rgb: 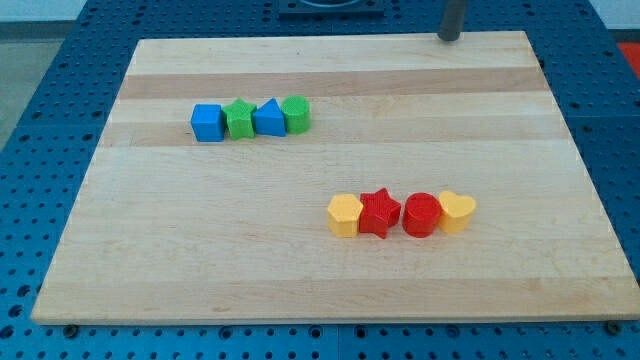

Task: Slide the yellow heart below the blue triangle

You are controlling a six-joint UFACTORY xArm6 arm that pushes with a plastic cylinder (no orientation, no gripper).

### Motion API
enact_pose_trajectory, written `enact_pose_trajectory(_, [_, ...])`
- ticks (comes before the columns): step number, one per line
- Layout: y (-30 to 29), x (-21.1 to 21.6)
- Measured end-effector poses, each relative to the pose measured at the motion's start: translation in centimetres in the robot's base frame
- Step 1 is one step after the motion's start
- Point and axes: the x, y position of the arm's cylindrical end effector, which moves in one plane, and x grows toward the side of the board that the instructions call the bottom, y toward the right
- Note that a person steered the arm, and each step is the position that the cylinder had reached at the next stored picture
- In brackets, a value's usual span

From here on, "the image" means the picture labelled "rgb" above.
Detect blue triangle block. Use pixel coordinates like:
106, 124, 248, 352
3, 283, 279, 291
253, 98, 286, 137

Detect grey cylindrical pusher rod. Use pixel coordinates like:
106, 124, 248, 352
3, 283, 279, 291
438, 0, 467, 42

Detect red star block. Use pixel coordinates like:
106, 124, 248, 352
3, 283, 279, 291
359, 188, 402, 239

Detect yellow hexagon block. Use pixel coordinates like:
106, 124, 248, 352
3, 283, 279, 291
327, 194, 364, 238

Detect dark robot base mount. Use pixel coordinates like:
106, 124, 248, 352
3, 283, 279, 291
277, 0, 385, 20

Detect blue cube block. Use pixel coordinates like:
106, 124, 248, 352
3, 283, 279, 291
190, 104, 226, 142

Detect red cylinder block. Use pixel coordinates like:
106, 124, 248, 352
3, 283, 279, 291
402, 192, 442, 238

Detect green star block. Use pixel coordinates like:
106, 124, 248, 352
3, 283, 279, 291
222, 98, 257, 140

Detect yellow heart block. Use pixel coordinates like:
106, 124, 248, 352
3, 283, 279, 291
438, 190, 477, 234

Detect wooden board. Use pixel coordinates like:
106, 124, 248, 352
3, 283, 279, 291
32, 31, 639, 326

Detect green cylinder block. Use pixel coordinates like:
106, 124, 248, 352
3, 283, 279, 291
281, 95, 311, 134

